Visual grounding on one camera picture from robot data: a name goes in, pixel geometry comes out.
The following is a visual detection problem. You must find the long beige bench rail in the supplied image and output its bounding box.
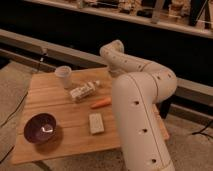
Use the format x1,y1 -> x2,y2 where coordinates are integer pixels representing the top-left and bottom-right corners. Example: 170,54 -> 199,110
0,29 -> 213,107

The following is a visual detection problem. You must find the white rectangular sponge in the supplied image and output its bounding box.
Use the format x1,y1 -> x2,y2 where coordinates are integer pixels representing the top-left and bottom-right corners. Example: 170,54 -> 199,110
89,113 -> 105,135

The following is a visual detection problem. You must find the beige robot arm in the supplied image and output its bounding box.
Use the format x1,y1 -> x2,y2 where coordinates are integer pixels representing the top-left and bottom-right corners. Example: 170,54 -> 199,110
100,40 -> 177,171

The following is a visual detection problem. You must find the plastic bottle with label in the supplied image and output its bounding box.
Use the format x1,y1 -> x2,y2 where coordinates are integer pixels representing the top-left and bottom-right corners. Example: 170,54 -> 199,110
70,80 -> 100,102

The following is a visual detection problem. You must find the purple bowl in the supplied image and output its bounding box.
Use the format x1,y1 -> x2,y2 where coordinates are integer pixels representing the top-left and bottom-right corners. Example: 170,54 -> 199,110
24,113 -> 56,144

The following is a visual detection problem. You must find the translucent plastic cup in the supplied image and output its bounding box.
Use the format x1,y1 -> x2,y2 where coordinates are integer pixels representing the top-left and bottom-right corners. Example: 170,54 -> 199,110
54,66 -> 72,89

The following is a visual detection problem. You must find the black cable at right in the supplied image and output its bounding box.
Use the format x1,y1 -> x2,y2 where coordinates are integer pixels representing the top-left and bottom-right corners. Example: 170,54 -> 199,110
191,119 -> 213,138

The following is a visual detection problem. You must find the cluttered background shelf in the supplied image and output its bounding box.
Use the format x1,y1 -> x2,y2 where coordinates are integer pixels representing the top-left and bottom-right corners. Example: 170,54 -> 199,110
25,0 -> 213,40

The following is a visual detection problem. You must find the orange carrot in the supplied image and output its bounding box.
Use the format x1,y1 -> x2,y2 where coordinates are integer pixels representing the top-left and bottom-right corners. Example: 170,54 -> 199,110
90,97 -> 111,109

